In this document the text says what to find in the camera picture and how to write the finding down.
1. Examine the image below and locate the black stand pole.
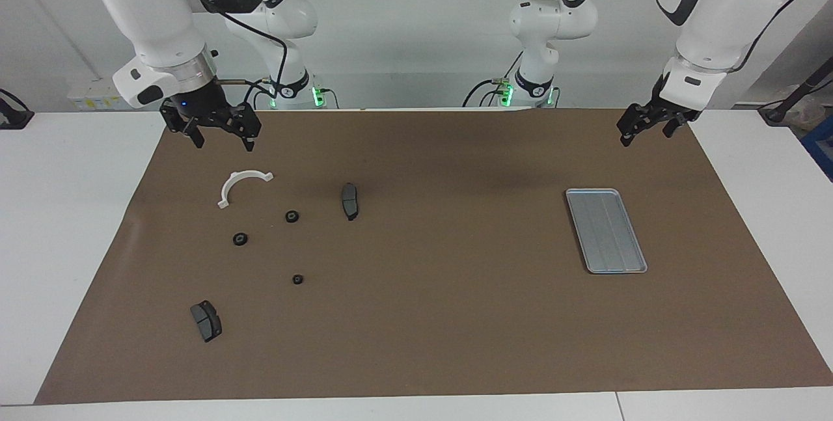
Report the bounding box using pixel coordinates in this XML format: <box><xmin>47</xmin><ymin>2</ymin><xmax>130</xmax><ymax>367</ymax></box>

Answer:
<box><xmin>758</xmin><ymin>57</ymin><xmax>833</xmax><ymax>126</ymax></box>

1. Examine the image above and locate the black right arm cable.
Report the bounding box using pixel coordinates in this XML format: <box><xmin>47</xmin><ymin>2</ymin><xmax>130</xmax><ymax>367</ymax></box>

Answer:
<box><xmin>177</xmin><ymin>0</ymin><xmax>290</xmax><ymax>106</ymax></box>

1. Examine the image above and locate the grooved dark grey brake pad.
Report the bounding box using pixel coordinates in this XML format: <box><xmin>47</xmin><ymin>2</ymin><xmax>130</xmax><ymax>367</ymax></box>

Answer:
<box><xmin>189</xmin><ymin>300</ymin><xmax>223</xmax><ymax>343</ymax></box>

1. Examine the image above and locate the black base cable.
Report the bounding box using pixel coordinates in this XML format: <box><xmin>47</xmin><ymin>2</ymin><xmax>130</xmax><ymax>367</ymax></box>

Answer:
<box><xmin>243</xmin><ymin>80</ymin><xmax>273</xmax><ymax>109</ymax></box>
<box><xmin>462</xmin><ymin>50</ymin><xmax>525</xmax><ymax>108</ymax></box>

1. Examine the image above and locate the long dark grey brake pad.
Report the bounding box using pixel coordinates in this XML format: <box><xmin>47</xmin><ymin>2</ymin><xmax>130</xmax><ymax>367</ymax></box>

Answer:
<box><xmin>340</xmin><ymin>182</ymin><xmax>360</xmax><ymax>222</ymax></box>

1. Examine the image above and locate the silver metal tray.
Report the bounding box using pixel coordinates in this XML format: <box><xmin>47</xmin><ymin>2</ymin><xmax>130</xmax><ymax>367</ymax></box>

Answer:
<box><xmin>565</xmin><ymin>188</ymin><xmax>649</xmax><ymax>275</ymax></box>

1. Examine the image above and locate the brown table mat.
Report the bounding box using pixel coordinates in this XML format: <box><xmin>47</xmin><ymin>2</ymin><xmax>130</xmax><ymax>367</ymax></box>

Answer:
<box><xmin>34</xmin><ymin>107</ymin><xmax>833</xmax><ymax>405</ymax></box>

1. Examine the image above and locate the black right base cable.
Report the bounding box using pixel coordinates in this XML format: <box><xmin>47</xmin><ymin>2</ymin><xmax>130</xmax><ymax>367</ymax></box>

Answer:
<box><xmin>243</xmin><ymin>80</ymin><xmax>273</xmax><ymax>109</ymax></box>

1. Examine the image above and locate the white curved plastic bracket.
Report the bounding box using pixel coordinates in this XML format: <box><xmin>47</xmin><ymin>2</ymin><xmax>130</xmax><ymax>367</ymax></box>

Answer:
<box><xmin>217</xmin><ymin>170</ymin><xmax>274</xmax><ymax>210</ymax></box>

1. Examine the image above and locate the black left base cable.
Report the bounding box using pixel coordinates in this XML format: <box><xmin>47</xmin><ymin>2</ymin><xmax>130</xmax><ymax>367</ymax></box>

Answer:
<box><xmin>462</xmin><ymin>50</ymin><xmax>525</xmax><ymax>108</ymax></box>

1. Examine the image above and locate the black table clamp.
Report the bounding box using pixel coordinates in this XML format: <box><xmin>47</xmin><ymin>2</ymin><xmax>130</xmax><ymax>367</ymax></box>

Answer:
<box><xmin>0</xmin><ymin>88</ymin><xmax>34</xmax><ymax>130</ymax></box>

